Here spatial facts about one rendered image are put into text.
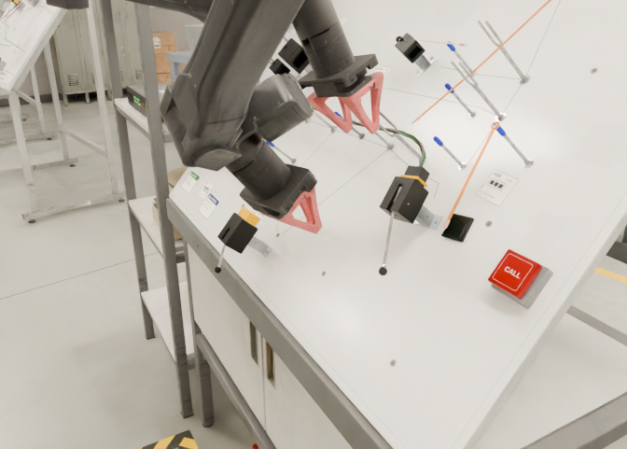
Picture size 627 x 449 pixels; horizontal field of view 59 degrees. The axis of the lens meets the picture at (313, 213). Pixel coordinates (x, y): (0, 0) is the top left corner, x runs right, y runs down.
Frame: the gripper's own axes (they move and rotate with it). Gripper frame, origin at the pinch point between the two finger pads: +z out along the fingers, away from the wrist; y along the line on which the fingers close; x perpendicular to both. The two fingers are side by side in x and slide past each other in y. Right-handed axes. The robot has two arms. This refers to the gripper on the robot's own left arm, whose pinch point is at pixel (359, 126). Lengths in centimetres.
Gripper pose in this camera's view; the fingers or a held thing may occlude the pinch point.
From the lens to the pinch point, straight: 79.3
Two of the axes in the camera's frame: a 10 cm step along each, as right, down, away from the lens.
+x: -6.7, 6.0, -4.3
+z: 4.0, 7.9, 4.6
